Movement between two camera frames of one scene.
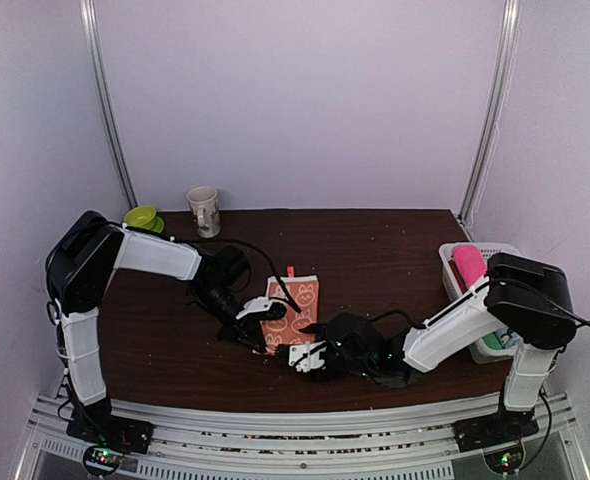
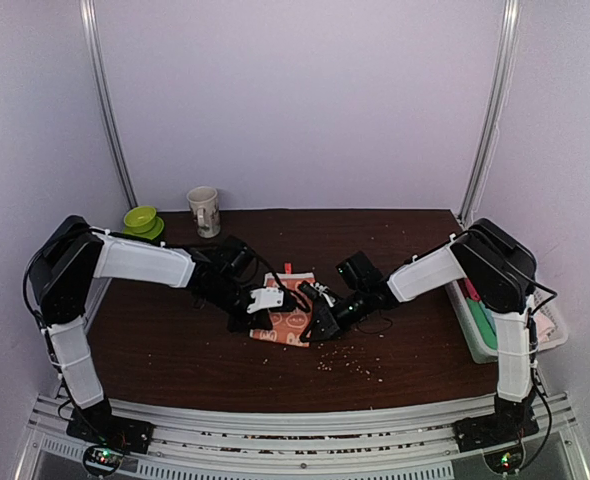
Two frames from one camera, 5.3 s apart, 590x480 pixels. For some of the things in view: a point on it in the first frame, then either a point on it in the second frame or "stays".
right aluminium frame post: [499, 102] stays
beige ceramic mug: [203, 205] stays
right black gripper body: [358, 369] to [338, 324]
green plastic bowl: [143, 217] stays
